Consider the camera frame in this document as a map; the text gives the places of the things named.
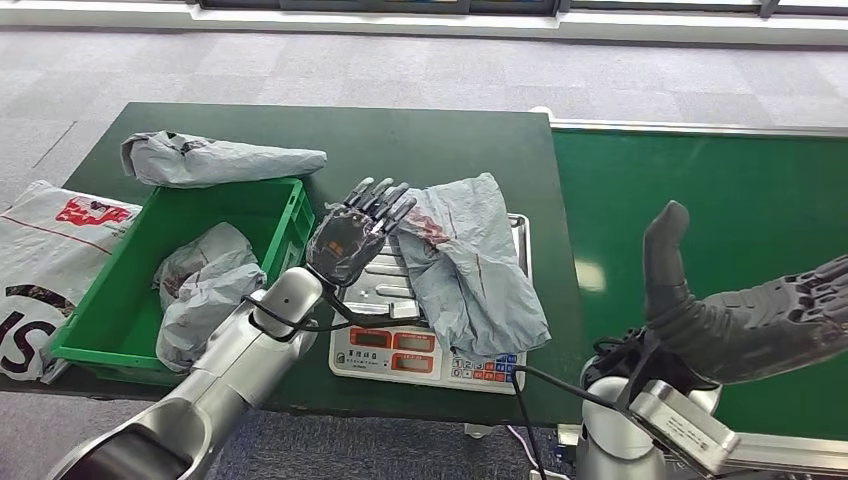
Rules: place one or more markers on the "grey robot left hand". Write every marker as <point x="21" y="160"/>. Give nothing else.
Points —
<point x="344" y="242"/>

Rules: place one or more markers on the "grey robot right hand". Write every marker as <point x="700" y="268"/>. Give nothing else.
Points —
<point x="762" y="331"/>

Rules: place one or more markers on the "grey plastic package red print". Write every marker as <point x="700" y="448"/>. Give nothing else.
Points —
<point x="464" y="265"/>

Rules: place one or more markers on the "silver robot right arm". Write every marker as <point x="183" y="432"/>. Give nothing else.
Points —
<point x="609" y="430"/>

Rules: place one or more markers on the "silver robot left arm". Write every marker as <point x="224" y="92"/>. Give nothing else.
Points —
<point x="218" y="378"/>

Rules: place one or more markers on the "dark grey crumpled package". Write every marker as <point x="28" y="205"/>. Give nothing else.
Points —
<point x="199" y="255"/>

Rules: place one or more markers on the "long grey plastic package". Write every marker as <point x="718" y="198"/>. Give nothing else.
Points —
<point x="212" y="159"/>

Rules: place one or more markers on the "green conveyor belt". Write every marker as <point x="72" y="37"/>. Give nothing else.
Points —
<point x="696" y="185"/>

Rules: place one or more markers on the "light grey crumpled package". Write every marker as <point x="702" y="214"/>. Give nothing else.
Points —
<point x="192" y="311"/>

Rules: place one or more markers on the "electronic scale with steel tray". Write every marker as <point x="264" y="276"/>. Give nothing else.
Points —
<point x="411" y="344"/>

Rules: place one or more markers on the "white window ledge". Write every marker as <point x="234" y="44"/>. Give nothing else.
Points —
<point x="397" y="25"/>

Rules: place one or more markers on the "green plastic crate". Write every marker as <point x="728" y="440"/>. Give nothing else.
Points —
<point x="119" y="278"/>

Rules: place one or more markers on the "white table foot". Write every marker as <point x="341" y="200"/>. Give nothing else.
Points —
<point x="478" y="430"/>

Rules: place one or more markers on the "white woven bag red print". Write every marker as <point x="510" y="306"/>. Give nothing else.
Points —
<point x="46" y="252"/>

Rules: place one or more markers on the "aluminium conveyor frame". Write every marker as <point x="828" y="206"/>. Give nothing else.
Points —
<point x="696" y="127"/>

